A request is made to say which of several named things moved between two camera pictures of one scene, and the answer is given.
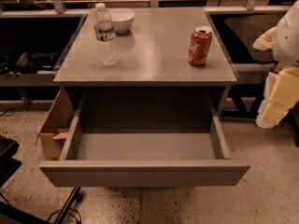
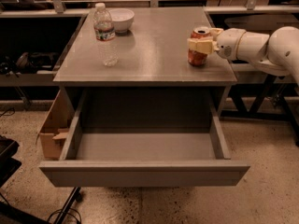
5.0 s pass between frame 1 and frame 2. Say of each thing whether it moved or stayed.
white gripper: moved
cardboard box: stayed
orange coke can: stayed
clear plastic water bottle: stayed
